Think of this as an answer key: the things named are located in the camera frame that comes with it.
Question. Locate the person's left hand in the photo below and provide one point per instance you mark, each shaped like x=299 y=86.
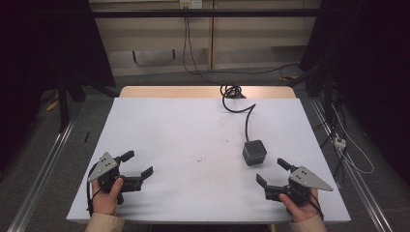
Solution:
x=104 y=203

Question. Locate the person's right hand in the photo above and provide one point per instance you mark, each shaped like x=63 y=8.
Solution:
x=303 y=212

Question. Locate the dark curtain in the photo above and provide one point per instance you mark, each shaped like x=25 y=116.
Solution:
x=42 y=48
x=370 y=64

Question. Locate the white wall outlet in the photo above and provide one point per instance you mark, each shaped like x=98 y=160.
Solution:
x=190 y=3

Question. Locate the black metal stand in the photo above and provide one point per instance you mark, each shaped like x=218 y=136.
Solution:
x=63 y=103

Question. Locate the dark grey cube socket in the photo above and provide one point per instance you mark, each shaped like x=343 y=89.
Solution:
x=254 y=153

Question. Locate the black horizontal frame bar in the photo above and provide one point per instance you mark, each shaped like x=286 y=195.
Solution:
x=206 y=13

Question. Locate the white power strip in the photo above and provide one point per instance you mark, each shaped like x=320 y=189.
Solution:
x=339 y=142

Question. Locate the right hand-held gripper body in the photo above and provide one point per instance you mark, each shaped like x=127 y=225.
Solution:
x=307 y=180

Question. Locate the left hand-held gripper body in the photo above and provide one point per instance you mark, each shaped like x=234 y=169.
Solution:
x=103 y=166

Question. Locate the small black floor object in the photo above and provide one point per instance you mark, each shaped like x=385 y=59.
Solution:
x=86 y=137

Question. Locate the aluminium floor rail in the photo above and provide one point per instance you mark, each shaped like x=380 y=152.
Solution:
x=42 y=180
x=357 y=180

